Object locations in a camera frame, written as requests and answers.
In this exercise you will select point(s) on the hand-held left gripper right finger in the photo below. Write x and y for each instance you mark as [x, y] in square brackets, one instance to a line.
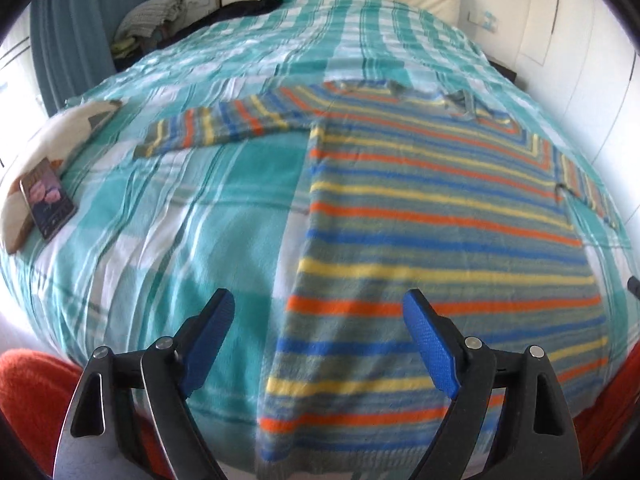
[431, 340]

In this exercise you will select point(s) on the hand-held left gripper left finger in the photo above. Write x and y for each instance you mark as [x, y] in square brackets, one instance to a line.
[209, 340]

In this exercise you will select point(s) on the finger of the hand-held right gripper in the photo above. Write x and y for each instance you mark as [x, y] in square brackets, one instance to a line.
[634, 285]

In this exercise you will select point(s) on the striped knit sweater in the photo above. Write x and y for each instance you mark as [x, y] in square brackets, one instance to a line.
[430, 240]

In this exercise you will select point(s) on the pile of folded clothes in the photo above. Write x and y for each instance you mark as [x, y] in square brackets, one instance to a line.
[147, 17]

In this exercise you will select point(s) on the teal plaid bed blanket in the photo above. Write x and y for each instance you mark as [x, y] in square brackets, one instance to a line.
[190, 220]

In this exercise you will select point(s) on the orange cloth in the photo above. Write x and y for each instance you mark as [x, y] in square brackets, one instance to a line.
[30, 390]

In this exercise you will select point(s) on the dark cover book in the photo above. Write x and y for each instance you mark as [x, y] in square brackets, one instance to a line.
[48, 199]

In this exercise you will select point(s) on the cream pillow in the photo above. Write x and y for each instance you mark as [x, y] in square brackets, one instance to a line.
[45, 150]

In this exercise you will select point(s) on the black cloth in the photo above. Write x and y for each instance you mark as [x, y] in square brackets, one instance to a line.
[225, 15]

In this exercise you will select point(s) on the blue curtain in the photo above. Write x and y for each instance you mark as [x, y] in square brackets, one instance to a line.
[75, 30]

